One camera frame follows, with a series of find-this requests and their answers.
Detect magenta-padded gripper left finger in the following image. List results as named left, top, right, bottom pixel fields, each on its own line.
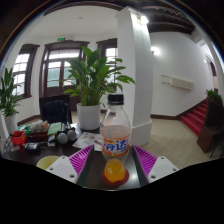
left=45, top=143, right=96, bottom=189

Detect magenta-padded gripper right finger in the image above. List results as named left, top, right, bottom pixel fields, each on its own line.
left=131, top=144, right=180, bottom=188

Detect orange drink bottle black cap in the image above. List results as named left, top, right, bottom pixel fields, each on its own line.
left=100, top=93, right=132, bottom=184

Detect yellow paper cup with cherries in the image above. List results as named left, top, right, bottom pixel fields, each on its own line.
left=35, top=155, right=60, bottom=171

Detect black headphones with grey cups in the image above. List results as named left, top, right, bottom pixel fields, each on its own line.
left=55, top=128, right=78, bottom=145

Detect printed paper leaflet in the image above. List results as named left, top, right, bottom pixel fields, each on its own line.
left=72, top=131, right=104, bottom=152

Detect black flat device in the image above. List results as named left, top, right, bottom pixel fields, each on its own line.
left=23, top=142, right=41, bottom=151

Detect flat round red coaster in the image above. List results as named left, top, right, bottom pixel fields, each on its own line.
left=101, top=168, right=130, bottom=191

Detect green packet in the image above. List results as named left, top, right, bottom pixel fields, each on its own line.
left=47, top=121, right=63, bottom=137

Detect small red box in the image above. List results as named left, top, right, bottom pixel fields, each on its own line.
left=9, top=130, right=28, bottom=146

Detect potted green plant white pot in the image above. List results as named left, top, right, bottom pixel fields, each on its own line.
left=63, top=45, right=137, bottom=131
left=0, top=67, right=24, bottom=134

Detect black office chair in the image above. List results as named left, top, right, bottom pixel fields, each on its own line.
left=38, top=94, right=73, bottom=125

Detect red carpeted staircase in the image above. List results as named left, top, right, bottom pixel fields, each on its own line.
left=180, top=99, right=209, bottom=138

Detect dark wooden cabinet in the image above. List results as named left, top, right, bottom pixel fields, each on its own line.
left=196, top=99, right=224, bottom=158

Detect small green plant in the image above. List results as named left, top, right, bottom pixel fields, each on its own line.
left=205, top=88, right=224, bottom=104

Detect brown wooden glazed door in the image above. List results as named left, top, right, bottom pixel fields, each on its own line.
left=39, top=40, right=90, bottom=99

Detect brown framed window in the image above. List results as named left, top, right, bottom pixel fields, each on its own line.
left=95, top=37, right=118, bottom=84
left=11, top=43, right=40, bottom=99

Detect white wall heater unit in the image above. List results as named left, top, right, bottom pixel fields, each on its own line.
left=160, top=74, right=195, bottom=92

